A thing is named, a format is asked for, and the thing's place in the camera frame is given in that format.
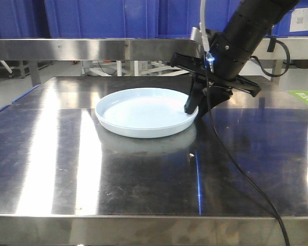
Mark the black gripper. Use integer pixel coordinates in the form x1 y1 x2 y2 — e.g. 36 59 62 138
169 53 261 118

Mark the light blue plate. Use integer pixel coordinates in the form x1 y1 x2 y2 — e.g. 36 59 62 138
95 88 199 138

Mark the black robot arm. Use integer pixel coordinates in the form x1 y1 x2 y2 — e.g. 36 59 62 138
170 1 298 117

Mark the black tape strip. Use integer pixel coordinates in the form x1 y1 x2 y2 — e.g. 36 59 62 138
267 35 276 53

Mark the blue plastic crate right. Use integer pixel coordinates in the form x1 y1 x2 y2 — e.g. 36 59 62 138
272 1 308 37

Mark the blue plastic crate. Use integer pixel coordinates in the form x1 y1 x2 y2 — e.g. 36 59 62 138
272 1 308 37
0 1 50 39
45 0 244 39

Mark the green floor sign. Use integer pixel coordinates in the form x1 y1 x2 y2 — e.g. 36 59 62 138
287 90 308 105

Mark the white label on crate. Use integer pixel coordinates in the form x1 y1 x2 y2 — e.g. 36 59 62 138
290 8 308 32

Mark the blue plastic crate centre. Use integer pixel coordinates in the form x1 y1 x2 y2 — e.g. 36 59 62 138
45 0 244 39

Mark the blue plastic crate left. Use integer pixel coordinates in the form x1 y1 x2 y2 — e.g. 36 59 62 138
0 1 50 39

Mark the white cable with connector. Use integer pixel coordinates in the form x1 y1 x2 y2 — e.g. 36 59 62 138
199 0 214 72

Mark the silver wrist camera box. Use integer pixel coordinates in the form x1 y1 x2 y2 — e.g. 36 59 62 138
190 27 202 44

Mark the black cable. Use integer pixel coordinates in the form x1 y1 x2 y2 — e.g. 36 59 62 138
204 33 291 246

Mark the white metal frame background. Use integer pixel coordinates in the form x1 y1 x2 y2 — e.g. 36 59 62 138
80 60 189 77

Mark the stainless steel shelf rail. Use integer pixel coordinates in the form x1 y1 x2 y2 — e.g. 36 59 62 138
0 37 308 62

